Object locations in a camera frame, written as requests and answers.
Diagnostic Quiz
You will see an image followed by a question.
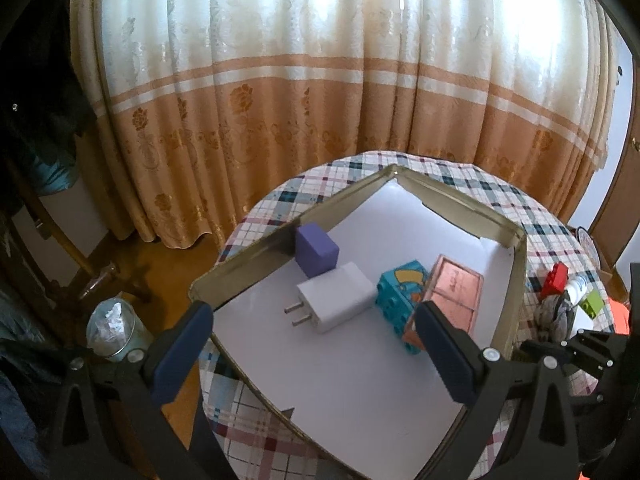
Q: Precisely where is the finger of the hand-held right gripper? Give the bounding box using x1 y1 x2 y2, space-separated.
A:
517 337 568 363
565 329 628 376

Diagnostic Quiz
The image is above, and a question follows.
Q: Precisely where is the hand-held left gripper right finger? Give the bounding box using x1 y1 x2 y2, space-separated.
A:
414 302 581 480

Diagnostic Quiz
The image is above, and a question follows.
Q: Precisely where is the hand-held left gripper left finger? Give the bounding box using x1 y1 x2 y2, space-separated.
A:
50 300 236 480

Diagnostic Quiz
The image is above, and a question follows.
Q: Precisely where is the white pill bottle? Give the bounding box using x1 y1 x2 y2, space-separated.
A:
564 275 588 306

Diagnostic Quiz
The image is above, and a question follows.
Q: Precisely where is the pink box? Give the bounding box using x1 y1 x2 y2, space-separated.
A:
402 255 485 348

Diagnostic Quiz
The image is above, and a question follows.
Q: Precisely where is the red building block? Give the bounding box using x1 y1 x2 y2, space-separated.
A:
542 263 571 297

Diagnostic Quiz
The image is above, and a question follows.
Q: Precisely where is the blue cartoon block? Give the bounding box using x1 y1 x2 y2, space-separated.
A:
376 260 431 357

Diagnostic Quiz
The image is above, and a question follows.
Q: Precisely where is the gold tin box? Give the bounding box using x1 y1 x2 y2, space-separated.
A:
189 164 528 480

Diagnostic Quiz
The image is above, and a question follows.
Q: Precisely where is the white plug charger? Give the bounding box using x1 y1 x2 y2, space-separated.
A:
284 262 377 335

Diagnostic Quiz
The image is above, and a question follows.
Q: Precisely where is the purple cube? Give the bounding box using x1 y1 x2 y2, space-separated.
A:
295 224 340 278

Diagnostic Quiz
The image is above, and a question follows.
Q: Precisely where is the orange cloth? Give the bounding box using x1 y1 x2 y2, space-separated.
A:
605 300 630 336

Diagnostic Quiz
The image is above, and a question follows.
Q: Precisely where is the trash bin with plastic bag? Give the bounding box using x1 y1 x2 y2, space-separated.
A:
86 297 153 363

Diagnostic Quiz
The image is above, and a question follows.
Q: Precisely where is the round patterned tin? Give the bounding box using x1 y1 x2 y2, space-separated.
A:
575 226 601 266

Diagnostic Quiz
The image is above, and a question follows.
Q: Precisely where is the dark blue garment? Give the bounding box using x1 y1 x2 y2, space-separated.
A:
0 280 56 480

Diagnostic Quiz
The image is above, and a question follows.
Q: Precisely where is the wooden chair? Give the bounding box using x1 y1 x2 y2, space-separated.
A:
10 160 151 306

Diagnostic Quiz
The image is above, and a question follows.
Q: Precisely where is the plaid tablecloth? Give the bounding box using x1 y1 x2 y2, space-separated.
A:
197 150 608 480

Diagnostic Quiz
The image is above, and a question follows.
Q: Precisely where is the teal cloth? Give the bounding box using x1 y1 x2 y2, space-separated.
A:
25 152 78 196

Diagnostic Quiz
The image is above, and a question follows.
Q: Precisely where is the dark hanging jacket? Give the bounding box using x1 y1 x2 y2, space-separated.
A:
0 0 96 171

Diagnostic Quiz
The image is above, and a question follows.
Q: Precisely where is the cream and orange curtain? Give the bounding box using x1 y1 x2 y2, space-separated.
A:
70 0 618 251

